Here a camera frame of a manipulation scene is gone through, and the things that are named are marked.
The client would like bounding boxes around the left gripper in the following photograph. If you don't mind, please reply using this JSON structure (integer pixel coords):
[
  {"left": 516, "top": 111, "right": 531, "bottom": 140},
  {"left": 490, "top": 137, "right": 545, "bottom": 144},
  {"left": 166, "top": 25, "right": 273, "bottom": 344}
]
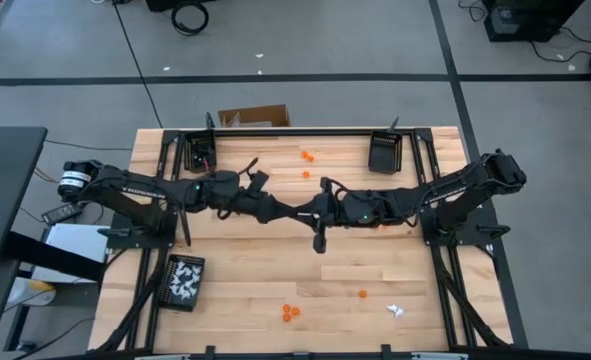
[{"left": 209, "top": 169, "right": 304, "bottom": 225}]

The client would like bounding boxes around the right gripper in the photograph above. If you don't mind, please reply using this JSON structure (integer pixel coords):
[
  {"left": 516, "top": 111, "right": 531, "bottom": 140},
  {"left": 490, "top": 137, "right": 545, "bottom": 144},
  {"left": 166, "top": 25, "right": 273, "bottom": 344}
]
[{"left": 299, "top": 190, "right": 396, "bottom": 227}]

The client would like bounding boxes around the black plastic mesh basket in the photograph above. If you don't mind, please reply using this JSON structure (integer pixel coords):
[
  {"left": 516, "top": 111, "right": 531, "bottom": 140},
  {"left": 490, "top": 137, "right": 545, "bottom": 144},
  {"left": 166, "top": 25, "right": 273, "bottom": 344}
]
[
  {"left": 157, "top": 253, "right": 207, "bottom": 314},
  {"left": 368, "top": 130, "right": 404, "bottom": 175},
  {"left": 182, "top": 128, "right": 218, "bottom": 175}
]

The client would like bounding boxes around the brown cardboard box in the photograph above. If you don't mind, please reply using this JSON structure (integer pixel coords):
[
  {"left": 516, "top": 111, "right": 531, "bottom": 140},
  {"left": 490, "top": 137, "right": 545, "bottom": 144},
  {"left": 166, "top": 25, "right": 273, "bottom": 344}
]
[{"left": 217, "top": 103, "right": 292, "bottom": 129}]

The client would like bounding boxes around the white box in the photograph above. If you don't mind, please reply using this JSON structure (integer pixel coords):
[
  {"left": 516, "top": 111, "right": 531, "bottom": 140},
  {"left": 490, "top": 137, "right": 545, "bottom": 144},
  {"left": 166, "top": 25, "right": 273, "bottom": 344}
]
[{"left": 29, "top": 222, "right": 112, "bottom": 284}]

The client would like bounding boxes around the black power adapter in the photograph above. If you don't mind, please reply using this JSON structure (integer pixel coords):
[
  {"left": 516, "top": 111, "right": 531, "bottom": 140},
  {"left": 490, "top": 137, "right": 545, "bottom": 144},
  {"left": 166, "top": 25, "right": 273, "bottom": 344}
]
[{"left": 41, "top": 203, "right": 84, "bottom": 226}]

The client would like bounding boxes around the black desk crossbar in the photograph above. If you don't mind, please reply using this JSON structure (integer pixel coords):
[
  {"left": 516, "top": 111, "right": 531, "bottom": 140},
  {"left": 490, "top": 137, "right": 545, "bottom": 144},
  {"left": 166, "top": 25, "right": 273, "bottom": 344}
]
[{"left": 2, "top": 231, "right": 107, "bottom": 284}]

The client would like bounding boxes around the yellow object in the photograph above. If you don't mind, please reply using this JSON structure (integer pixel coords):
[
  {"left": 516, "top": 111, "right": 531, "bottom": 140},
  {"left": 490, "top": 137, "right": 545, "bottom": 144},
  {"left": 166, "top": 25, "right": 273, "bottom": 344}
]
[{"left": 28, "top": 279, "right": 57, "bottom": 297}]

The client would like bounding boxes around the white bag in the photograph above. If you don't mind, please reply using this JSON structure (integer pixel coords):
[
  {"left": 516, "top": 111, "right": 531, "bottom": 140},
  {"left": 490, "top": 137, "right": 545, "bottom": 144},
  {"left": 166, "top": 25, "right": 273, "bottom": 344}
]
[{"left": 5, "top": 276, "right": 57, "bottom": 307}]

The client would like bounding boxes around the black equipment cart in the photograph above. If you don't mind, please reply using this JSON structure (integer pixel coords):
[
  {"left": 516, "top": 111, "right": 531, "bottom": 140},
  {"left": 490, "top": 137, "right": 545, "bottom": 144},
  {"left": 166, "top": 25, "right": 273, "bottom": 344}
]
[{"left": 481, "top": 0, "right": 587, "bottom": 44}]

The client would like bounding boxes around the black desk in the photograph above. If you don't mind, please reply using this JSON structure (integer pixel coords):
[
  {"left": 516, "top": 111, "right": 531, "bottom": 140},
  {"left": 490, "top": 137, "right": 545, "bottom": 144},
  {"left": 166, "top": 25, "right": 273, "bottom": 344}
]
[{"left": 0, "top": 125, "right": 49, "bottom": 267}]

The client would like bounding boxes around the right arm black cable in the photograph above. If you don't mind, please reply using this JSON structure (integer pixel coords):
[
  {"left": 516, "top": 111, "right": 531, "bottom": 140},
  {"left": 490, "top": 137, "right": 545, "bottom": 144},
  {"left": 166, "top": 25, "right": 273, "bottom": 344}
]
[{"left": 319, "top": 176, "right": 349, "bottom": 201}]

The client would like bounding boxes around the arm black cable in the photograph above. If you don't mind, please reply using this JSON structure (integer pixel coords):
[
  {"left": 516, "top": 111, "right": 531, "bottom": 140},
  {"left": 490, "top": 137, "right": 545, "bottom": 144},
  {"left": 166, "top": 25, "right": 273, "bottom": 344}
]
[
  {"left": 319, "top": 176, "right": 349, "bottom": 201},
  {"left": 217, "top": 157, "right": 260, "bottom": 221}
]

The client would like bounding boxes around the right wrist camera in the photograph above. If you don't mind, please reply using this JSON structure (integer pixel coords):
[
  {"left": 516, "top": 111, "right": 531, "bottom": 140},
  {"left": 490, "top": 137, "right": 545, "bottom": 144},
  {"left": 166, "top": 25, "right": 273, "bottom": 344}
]
[{"left": 312, "top": 223, "right": 329, "bottom": 255}]

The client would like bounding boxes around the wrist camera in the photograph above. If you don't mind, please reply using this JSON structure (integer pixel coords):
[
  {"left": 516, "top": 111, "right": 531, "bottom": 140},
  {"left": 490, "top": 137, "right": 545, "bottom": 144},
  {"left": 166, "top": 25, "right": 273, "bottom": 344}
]
[
  {"left": 312, "top": 223, "right": 329, "bottom": 255},
  {"left": 247, "top": 169, "right": 271, "bottom": 194}
]

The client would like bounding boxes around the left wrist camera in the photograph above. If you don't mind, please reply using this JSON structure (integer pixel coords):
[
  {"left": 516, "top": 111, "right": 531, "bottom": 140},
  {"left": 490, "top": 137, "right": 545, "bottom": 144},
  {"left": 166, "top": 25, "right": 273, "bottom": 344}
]
[{"left": 247, "top": 169, "right": 271, "bottom": 194}]

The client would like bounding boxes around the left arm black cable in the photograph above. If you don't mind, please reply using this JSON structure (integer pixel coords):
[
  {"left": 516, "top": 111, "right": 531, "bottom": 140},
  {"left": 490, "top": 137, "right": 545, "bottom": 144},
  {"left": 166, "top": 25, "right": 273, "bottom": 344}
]
[{"left": 217, "top": 157, "right": 260, "bottom": 221}]

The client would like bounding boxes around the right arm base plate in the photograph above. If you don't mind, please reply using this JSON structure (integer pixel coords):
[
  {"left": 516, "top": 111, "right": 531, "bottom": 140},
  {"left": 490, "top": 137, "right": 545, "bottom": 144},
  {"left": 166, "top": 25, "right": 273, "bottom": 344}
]
[{"left": 419, "top": 207, "right": 511, "bottom": 248}]

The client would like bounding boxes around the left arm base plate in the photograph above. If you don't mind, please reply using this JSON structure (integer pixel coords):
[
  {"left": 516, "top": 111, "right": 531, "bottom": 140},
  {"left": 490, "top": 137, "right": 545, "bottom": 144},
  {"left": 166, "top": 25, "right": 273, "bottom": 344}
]
[{"left": 97, "top": 209, "right": 179, "bottom": 250}]

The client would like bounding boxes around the thin black floor cable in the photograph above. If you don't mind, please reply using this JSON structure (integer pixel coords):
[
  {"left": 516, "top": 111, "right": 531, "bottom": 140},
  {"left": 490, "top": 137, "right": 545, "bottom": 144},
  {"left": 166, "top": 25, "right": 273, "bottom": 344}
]
[
  {"left": 528, "top": 25, "right": 591, "bottom": 65},
  {"left": 110, "top": 0, "right": 165, "bottom": 129},
  {"left": 43, "top": 138, "right": 134, "bottom": 152}
]

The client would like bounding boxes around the black coiled cable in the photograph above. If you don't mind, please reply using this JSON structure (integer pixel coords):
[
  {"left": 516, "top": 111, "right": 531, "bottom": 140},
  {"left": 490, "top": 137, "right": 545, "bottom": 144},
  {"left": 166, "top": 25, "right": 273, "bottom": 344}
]
[{"left": 170, "top": 0, "right": 211, "bottom": 37}]

